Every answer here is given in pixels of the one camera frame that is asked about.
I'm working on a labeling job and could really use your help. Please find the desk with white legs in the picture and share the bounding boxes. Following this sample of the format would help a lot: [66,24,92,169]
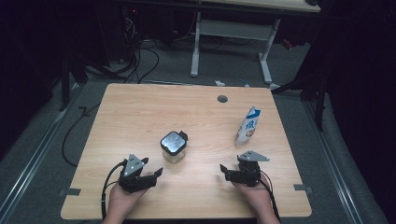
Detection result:
[124,0,321,86]

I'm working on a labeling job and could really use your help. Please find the black metal stand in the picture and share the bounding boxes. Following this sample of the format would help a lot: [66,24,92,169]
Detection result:
[270,71,328,132]
[58,55,90,112]

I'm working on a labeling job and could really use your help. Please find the person's right hand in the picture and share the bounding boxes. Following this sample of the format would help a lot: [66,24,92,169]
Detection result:
[232,175,275,217]

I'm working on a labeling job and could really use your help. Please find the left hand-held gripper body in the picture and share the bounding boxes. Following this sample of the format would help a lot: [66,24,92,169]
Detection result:
[118,153,157,193]

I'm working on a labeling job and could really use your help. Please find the metal floor rail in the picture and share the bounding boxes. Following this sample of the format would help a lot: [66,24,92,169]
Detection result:
[303,99,363,224]
[0,82,83,218]

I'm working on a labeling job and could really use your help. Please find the white and blue bag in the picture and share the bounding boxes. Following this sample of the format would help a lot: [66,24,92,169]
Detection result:
[234,105,262,146]

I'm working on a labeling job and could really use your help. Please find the person's left hand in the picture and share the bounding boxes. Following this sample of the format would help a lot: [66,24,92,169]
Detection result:
[106,181,149,219]

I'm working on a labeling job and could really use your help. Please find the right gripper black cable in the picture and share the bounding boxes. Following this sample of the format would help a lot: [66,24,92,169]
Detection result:
[258,176,281,222]

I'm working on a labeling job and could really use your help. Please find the black floor cable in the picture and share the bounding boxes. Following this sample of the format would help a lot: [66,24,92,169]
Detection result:
[61,102,102,168]

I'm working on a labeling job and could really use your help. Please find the clear jar with black lid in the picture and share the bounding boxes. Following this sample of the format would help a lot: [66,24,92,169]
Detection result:
[160,130,189,164]

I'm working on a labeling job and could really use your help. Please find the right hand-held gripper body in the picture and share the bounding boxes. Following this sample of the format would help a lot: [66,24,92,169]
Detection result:
[224,150,270,188]

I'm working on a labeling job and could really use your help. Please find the bundle of black cables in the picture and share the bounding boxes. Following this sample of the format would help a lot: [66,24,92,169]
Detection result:
[118,15,161,84]

